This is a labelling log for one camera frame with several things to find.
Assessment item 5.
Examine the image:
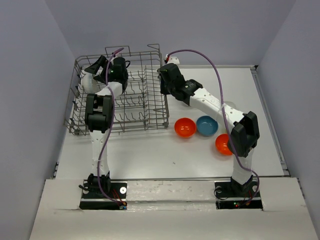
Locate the blue bowl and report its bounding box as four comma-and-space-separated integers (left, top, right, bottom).
195, 115, 219, 137

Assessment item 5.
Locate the grey wire dish rack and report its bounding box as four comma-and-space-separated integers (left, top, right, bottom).
63, 43, 169, 136

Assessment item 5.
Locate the orange bowl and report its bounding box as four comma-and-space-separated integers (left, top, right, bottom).
215, 133, 233, 156
174, 117, 197, 138

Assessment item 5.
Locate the orange bowl right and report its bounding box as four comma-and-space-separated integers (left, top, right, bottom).
215, 133, 233, 156

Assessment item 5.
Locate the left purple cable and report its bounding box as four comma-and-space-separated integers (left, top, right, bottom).
96, 47, 128, 206

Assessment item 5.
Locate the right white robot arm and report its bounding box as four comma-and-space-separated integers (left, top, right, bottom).
157, 63, 260, 196

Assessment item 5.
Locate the white square dish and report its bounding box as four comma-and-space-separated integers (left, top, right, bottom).
224, 101, 237, 109

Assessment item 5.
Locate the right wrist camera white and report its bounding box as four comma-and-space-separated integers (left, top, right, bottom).
164, 54, 180, 66

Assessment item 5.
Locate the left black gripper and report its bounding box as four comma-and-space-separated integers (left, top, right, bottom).
84, 56, 114, 85

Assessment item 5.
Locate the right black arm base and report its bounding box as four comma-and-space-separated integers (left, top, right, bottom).
213, 181, 263, 210

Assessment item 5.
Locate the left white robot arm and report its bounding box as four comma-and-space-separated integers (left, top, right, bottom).
81, 55, 130, 198

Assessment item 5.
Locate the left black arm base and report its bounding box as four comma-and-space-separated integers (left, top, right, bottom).
79, 180, 128, 211

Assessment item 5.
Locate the orange bowl left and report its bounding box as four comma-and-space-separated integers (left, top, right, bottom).
174, 117, 197, 138

